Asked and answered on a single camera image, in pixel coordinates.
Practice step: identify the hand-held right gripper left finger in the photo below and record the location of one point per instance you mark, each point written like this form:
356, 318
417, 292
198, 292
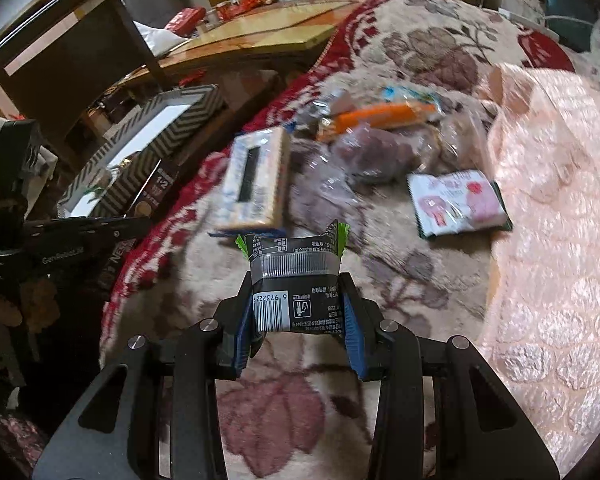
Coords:
242, 330

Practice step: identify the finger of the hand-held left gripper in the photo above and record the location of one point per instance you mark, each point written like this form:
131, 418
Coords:
115, 227

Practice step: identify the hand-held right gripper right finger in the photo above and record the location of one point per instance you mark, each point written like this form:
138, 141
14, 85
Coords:
352, 330

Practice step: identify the black snack packet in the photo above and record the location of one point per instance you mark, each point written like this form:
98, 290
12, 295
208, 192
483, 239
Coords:
295, 270

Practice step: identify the chevron striped box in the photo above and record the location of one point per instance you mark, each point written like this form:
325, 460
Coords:
200, 105

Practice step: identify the clear bag of snacks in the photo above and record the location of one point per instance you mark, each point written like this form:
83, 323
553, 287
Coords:
462, 135

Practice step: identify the person's left hand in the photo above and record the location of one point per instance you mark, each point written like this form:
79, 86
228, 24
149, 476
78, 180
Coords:
30, 305

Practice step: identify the black drink mix packet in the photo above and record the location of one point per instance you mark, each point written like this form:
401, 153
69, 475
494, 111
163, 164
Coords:
117, 260

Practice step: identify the brown snack box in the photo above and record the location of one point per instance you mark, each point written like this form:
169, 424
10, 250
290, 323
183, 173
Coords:
152, 195

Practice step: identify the floral fleece blanket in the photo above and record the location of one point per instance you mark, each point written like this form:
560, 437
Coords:
420, 270

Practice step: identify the beige tissue box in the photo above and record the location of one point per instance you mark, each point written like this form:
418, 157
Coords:
267, 180

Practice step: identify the white pink snack packet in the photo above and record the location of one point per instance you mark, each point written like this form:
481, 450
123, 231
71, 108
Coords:
450, 200

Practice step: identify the dark wooden chair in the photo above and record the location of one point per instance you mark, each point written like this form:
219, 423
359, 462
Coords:
80, 60

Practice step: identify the large clear bag of nuts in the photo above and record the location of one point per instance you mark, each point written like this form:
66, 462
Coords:
380, 152

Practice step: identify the white plastic bag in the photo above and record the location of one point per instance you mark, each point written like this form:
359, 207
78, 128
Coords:
155, 37

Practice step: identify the orange cracker packet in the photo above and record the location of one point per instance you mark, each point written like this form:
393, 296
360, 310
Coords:
375, 117

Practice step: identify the red gift box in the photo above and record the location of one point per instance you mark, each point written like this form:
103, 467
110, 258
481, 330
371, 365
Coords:
185, 17

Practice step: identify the silver snack wrapper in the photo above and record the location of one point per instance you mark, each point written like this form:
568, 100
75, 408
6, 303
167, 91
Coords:
325, 105

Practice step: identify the pink satin quilt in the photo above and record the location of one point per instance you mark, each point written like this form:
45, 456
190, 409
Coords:
555, 210

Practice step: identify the red tin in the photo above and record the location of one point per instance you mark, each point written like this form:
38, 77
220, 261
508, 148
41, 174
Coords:
222, 12

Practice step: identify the blue snack packet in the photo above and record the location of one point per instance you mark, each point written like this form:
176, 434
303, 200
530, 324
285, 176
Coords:
410, 94

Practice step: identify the wooden table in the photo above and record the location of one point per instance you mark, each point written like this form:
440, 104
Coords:
260, 30

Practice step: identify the teal plastic container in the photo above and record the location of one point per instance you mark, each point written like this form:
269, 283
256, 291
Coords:
570, 25

